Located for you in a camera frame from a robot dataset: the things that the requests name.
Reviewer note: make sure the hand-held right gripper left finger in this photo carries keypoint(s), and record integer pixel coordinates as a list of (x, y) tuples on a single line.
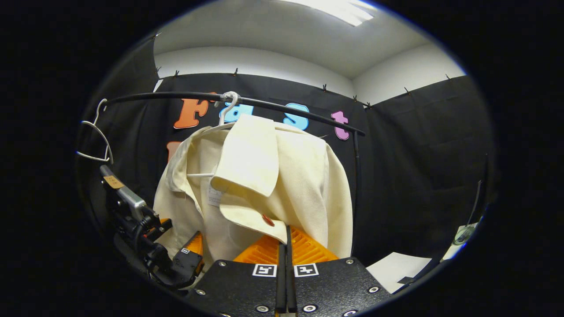
[(238, 286)]

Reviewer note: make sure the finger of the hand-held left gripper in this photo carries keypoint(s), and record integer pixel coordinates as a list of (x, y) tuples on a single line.
[(189, 262)]

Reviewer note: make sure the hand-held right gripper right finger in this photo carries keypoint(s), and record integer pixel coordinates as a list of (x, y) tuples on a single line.
[(335, 286)]

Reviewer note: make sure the white plastic clothes hanger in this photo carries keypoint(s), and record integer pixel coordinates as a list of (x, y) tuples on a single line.
[(90, 156), (198, 175)]

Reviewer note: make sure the cream jacket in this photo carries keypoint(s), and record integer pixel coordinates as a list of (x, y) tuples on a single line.
[(299, 176)]

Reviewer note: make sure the small white round object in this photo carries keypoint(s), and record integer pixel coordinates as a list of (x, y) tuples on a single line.
[(465, 235)]

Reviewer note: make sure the thin black pole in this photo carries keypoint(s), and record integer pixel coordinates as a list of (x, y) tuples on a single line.
[(478, 198)]

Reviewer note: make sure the row of black clips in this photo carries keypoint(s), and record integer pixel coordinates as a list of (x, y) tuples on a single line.
[(235, 71)]

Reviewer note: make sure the ceiling light panel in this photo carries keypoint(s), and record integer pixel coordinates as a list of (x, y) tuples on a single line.
[(339, 11)]

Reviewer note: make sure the black metal clothes rail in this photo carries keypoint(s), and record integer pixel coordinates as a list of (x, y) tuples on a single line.
[(264, 102)]

